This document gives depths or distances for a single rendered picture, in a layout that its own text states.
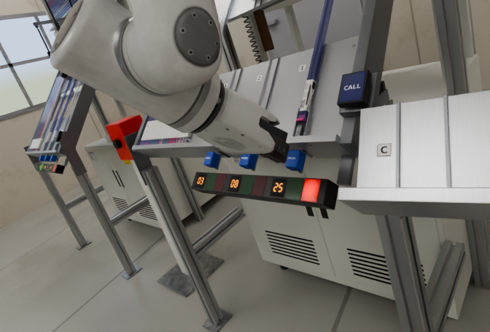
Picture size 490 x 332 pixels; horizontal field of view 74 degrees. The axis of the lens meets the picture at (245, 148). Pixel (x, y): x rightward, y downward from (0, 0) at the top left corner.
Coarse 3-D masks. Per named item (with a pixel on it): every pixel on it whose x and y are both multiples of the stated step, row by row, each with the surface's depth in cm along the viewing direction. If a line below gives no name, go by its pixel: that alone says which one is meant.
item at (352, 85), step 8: (360, 72) 45; (344, 80) 47; (352, 80) 46; (360, 80) 45; (344, 88) 46; (352, 88) 45; (360, 88) 44; (344, 96) 46; (352, 96) 45; (360, 96) 44
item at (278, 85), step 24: (312, 48) 61; (336, 48) 57; (240, 72) 74; (264, 72) 68; (288, 72) 63; (336, 72) 55; (264, 96) 65; (288, 96) 60; (336, 96) 53; (288, 120) 58; (312, 120) 54; (336, 120) 51
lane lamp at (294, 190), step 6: (294, 180) 53; (300, 180) 52; (288, 186) 54; (294, 186) 53; (300, 186) 52; (288, 192) 53; (294, 192) 52; (300, 192) 52; (288, 198) 53; (294, 198) 52
